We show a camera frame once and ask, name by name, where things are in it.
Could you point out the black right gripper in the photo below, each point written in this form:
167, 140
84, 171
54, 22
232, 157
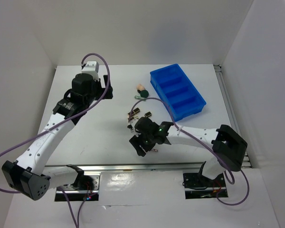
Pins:
136, 141

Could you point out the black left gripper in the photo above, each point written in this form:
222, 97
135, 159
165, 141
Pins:
98, 83

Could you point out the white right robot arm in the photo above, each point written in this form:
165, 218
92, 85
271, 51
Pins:
227, 147

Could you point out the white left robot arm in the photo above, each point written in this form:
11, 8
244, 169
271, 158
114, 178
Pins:
28, 174

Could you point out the beige makeup sponge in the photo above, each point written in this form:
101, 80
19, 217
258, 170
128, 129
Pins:
140, 88

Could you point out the green lip balm tube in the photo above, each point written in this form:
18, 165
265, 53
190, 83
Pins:
139, 98

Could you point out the long black gold lipstick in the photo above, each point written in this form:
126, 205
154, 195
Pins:
135, 111

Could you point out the open black gold lipstick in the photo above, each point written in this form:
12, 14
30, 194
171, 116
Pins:
131, 115

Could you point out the black gold lipstick cap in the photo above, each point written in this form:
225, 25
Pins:
148, 114

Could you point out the dark green round puff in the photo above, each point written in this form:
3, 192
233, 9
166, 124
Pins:
144, 93

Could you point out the blue divided plastic tray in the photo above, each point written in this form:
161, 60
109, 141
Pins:
174, 88

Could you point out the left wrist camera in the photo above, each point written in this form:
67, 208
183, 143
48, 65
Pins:
91, 68

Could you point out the aluminium front rail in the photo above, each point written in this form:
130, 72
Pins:
141, 167

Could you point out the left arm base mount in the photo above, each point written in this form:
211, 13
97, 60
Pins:
89, 191

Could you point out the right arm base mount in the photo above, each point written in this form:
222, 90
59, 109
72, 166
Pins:
198, 187

